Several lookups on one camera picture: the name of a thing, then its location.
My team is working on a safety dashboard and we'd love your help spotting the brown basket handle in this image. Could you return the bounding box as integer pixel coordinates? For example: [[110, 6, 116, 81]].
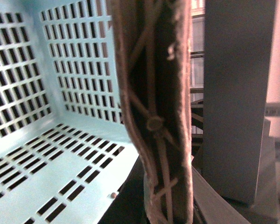
[[108, 0, 194, 224]]

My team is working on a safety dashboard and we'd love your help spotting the light blue plastic basket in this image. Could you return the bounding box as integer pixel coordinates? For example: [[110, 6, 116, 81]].
[[0, 0, 138, 224]]

